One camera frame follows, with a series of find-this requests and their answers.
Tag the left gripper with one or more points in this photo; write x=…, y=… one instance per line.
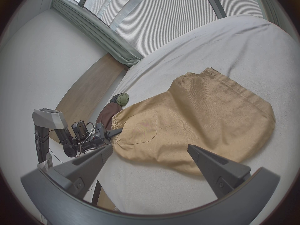
x=99, y=139

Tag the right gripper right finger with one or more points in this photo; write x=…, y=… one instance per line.
x=218, y=169

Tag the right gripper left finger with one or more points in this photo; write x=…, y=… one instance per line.
x=86, y=167

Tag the tan shorts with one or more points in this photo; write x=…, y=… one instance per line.
x=199, y=116

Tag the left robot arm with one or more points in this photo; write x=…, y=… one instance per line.
x=46, y=117

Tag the bed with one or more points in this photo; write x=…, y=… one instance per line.
x=187, y=50

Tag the brown garment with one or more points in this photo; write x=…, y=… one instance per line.
x=106, y=116

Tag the black garment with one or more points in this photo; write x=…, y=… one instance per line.
x=114, y=100

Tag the green garment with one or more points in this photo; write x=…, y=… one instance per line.
x=123, y=99

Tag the grey-green curtain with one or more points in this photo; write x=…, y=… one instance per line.
x=263, y=8
x=105, y=39

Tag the window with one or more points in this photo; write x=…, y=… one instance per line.
x=164, y=13

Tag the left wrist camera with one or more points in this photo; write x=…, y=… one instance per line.
x=99, y=127

